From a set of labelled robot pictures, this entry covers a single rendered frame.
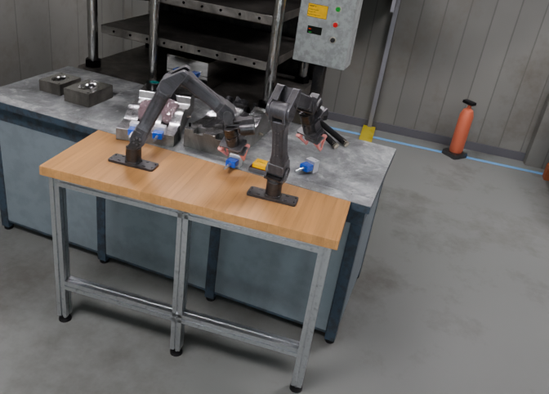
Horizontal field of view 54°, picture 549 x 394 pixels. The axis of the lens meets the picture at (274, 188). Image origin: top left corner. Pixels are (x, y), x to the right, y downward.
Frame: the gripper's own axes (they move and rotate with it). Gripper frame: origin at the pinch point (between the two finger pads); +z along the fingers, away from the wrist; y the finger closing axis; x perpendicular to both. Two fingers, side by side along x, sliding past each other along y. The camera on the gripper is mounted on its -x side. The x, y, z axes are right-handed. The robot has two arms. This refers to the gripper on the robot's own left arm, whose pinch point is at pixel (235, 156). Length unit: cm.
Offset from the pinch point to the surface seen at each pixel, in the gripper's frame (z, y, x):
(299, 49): 20, 8, -94
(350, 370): 71, -70, 47
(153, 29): 17, 92, -81
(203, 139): 0.9, 18.0, -4.6
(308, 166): 6.2, -29.4, -9.8
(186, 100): 13, 45, -34
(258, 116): 9.8, 4.4, -32.5
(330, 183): 8.9, -40.7, -6.3
